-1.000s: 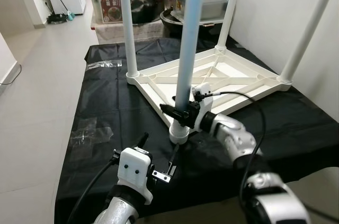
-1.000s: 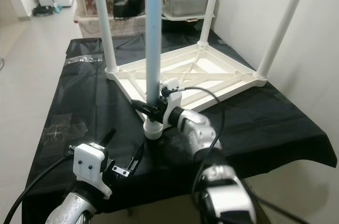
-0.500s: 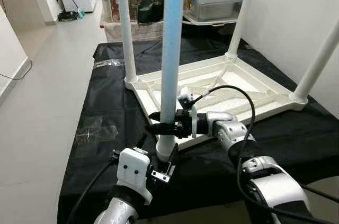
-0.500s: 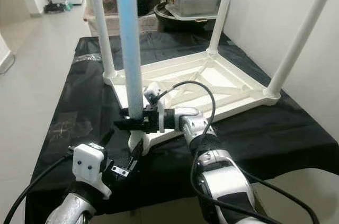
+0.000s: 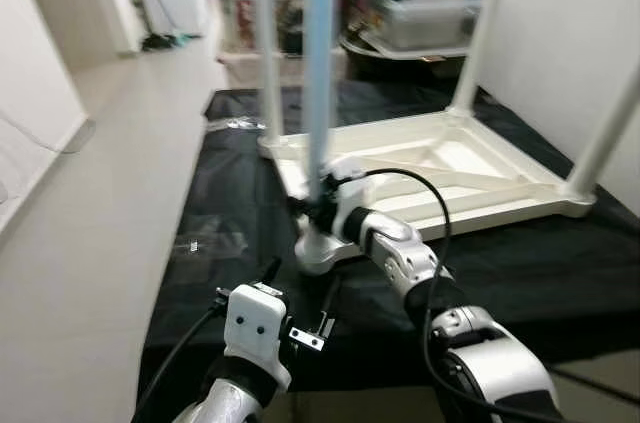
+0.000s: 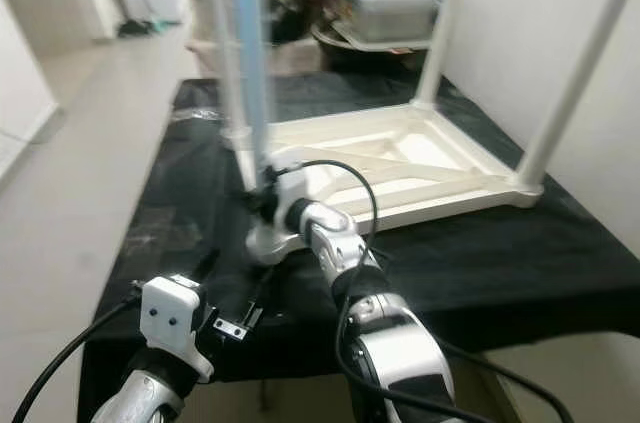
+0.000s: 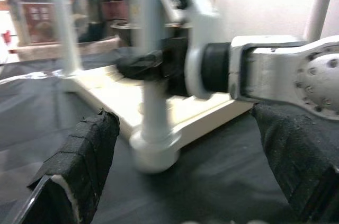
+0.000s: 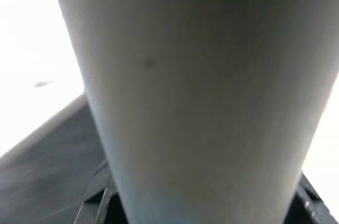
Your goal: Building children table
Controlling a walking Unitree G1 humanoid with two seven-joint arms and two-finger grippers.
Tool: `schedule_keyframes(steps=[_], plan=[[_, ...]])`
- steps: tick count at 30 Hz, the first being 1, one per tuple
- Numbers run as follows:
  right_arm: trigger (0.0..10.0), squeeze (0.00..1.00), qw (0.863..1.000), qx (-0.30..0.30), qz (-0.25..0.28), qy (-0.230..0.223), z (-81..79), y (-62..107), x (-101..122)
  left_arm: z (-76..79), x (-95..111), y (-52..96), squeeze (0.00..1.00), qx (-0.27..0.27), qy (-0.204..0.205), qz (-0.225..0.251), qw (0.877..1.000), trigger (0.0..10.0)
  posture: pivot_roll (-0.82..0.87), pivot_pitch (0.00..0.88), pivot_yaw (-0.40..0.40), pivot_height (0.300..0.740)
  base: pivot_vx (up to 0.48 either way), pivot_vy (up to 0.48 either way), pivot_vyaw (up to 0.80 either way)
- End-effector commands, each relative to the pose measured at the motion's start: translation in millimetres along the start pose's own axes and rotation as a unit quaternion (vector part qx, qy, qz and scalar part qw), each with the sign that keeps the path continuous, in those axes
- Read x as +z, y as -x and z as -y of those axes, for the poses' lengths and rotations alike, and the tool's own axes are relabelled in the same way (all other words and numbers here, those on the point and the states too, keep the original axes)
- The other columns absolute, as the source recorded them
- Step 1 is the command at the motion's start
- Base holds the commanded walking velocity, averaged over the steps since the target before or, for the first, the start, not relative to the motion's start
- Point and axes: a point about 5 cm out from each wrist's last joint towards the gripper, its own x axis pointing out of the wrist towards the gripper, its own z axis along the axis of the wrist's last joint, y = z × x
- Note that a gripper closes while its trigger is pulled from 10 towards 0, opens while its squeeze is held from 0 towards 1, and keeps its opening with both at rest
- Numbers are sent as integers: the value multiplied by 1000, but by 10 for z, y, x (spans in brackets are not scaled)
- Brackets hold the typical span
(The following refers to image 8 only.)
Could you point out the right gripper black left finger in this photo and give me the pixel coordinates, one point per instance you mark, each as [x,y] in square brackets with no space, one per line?
[98,200]

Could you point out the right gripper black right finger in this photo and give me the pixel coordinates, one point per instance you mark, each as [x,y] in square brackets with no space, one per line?
[312,205]

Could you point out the white plastic table leg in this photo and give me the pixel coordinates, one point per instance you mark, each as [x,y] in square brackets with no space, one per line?
[198,89]

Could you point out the white plastic children table top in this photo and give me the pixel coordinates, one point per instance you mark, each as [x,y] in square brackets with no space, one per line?
[26,49]

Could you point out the black tablecloth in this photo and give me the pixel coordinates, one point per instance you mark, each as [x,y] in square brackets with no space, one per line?
[47,168]

